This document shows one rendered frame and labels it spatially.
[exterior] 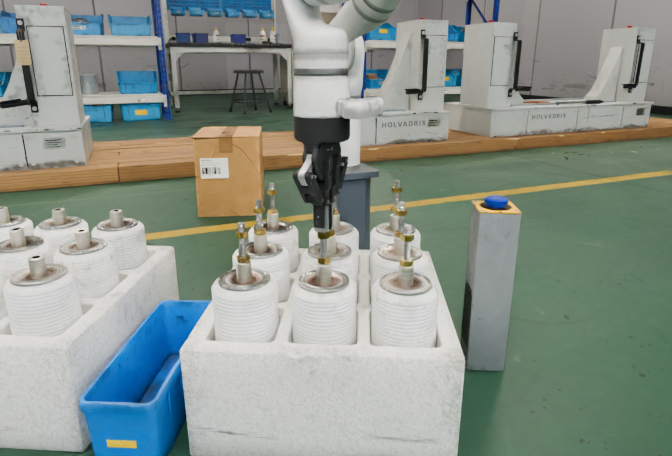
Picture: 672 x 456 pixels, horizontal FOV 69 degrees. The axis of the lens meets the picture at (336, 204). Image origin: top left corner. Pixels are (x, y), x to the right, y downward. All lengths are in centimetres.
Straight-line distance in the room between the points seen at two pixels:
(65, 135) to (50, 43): 41
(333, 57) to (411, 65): 257
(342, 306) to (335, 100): 28
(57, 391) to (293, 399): 34
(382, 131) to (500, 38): 102
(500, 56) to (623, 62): 124
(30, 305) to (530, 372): 85
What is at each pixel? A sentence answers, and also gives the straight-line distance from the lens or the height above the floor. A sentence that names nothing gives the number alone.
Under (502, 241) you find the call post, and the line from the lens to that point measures 90.
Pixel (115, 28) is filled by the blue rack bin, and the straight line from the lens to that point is 523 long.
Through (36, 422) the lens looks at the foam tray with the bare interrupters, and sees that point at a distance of 90.
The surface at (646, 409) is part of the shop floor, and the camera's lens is 103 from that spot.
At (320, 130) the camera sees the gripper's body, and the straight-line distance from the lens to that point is 62.
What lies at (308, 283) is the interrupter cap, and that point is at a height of 25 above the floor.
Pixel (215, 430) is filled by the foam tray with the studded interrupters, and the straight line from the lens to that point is 80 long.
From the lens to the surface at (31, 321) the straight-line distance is 85.
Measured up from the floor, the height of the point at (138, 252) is 20.
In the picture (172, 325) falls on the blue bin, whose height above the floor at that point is 7.
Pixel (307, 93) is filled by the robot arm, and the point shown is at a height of 52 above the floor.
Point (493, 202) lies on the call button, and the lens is 89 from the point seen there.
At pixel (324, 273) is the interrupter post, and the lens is 71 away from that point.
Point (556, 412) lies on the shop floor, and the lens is 96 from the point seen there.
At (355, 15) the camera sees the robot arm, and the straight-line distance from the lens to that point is 105.
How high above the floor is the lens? 56
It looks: 16 degrees down
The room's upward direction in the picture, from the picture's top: straight up
